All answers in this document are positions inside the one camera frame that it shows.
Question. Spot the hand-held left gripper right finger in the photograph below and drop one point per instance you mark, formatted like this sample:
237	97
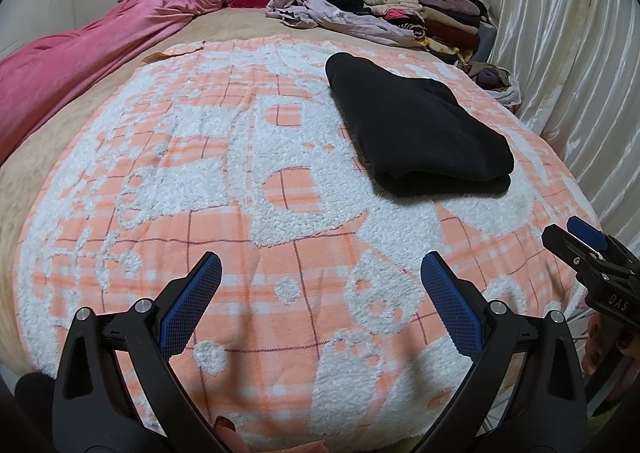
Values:
450	308

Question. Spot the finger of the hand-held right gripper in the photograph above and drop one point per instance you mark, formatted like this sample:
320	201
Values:
567	243
587	233

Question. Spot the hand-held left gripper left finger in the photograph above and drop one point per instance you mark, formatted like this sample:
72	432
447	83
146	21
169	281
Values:
192	298

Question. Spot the black sweater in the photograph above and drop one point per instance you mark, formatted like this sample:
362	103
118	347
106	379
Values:
415	133

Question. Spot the stack of folded clothes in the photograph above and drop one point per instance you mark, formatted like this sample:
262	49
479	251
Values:
440	18

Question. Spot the person's right hand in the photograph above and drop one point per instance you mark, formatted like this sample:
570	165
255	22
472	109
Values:
595	348

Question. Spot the person's left hand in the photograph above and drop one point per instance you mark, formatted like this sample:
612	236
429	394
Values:
232	435

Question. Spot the orange white plaid blanket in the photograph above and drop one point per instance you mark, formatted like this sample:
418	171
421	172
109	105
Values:
200	183

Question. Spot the yellow green cloth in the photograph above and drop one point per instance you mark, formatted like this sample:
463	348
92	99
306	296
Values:
605	418

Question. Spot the white satin curtain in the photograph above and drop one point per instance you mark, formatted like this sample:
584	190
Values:
565	58

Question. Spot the purple cloth bundle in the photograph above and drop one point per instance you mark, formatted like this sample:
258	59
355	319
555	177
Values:
492	78

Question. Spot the grey blue box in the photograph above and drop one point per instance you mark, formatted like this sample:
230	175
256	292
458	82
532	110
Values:
489	45

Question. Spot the pink quilt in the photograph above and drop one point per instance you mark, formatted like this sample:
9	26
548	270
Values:
75	58

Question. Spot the beige bed sheet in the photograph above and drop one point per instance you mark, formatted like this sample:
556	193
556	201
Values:
230	28

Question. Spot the lilac garment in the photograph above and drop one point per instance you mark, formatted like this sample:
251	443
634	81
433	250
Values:
350	23

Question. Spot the black folded garment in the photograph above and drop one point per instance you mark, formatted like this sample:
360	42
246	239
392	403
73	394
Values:
345	0

